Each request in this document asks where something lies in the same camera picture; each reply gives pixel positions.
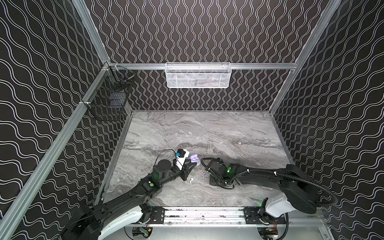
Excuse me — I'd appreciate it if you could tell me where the purple earbud charging case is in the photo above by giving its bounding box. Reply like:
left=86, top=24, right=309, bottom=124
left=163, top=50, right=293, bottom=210
left=190, top=154, right=201, bottom=166

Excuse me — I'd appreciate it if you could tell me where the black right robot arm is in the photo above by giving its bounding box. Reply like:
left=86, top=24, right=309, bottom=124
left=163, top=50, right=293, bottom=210
left=201, top=158, right=339, bottom=214

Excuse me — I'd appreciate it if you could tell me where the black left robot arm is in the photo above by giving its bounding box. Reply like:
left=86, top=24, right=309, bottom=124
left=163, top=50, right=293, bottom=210
left=60, top=160, right=197, bottom=240

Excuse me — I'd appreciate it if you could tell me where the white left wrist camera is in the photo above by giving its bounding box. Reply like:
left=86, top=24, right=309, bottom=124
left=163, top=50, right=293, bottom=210
left=176, top=149, right=190, bottom=171

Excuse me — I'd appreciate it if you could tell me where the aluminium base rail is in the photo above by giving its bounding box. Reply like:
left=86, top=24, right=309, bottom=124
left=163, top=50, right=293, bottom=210
left=124, top=205, right=286, bottom=227

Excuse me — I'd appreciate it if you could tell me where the white wire mesh basket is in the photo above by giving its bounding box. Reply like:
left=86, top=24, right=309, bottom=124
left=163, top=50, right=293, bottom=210
left=165, top=66, right=232, bottom=89

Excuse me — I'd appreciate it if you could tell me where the black wire basket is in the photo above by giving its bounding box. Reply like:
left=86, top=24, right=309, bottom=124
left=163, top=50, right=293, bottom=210
left=85, top=65, right=136, bottom=122

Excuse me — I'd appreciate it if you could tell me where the aluminium frame back bar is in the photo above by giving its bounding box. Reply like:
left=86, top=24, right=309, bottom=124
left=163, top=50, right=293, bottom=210
left=111, top=63, right=298, bottom=71

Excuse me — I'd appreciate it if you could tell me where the aluminium frame post left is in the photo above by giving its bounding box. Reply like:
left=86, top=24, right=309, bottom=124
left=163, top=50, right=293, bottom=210
left=1, top=1, right=110, bottom=240

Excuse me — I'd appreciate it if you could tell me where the aluminium frame post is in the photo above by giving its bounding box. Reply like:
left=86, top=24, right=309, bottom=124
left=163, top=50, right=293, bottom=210
left=269, top=0, right=341, bottom=116
left=1, top=1, right=110, bottom=240

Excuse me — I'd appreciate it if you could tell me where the aluminium frame post right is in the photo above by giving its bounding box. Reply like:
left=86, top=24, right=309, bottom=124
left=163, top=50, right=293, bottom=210
left=269, top=0, right=341, bottom=116

